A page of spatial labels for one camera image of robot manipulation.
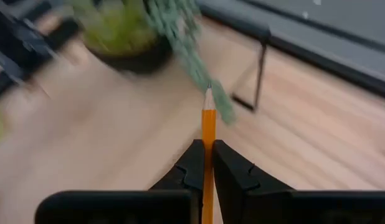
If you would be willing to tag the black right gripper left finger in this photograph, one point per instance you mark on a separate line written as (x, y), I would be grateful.
(186, 174)

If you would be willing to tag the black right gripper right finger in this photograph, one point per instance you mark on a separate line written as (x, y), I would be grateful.
(236, 174)

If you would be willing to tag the orange pencil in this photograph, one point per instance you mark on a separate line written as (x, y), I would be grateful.
(208, 130)

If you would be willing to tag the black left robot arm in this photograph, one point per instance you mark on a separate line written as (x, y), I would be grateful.
(18, 46)

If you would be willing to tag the succulent plant in black bowl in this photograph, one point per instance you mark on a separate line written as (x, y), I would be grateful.
(124, 34)

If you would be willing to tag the black table frame rails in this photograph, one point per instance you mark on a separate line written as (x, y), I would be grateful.
(335, 68)

